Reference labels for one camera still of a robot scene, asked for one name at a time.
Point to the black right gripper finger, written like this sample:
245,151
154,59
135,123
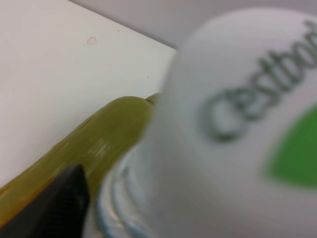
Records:
57,212

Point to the clear water bottle green label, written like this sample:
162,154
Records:
231,151

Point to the yellow corn cob with husk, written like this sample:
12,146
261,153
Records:
96,144

